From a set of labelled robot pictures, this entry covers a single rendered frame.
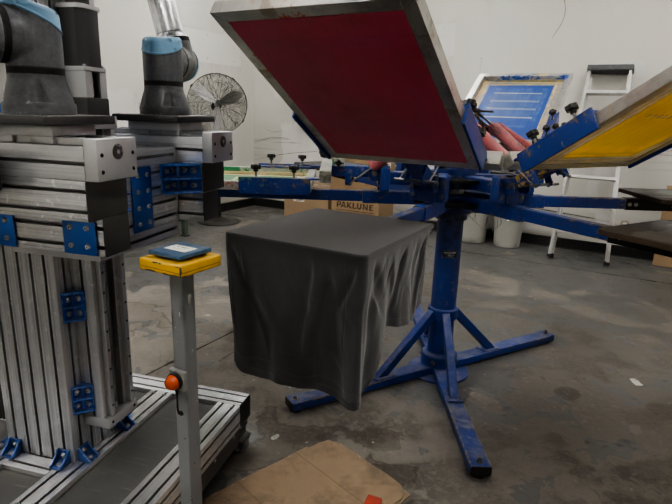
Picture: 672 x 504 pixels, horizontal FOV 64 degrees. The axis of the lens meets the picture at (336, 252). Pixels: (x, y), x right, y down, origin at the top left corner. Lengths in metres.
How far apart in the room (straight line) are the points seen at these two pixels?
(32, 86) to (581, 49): 5.10
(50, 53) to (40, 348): 0.85
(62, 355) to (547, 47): 5.11
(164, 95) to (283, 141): 5.38
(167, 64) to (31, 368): 0.99
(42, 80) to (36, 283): 0.61
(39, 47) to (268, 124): 5.96
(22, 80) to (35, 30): 0.11
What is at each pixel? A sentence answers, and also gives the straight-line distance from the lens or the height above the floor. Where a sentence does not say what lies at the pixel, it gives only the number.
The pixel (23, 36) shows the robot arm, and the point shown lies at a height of 1.41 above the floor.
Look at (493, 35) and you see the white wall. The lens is 6.01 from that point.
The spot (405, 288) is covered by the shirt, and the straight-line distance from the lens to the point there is 1.61.
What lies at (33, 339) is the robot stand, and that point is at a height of 0.62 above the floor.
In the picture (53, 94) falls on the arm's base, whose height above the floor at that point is 1.30.
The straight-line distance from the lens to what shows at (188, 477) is 1.52.
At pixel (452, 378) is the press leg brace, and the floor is 0.12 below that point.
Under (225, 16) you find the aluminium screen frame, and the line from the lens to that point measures 1.57.
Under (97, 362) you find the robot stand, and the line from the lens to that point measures 1.76.
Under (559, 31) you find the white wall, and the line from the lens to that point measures 5.88.
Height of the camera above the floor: 1.29
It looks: 15 degrees down
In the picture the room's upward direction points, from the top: 2 degrees clockwise
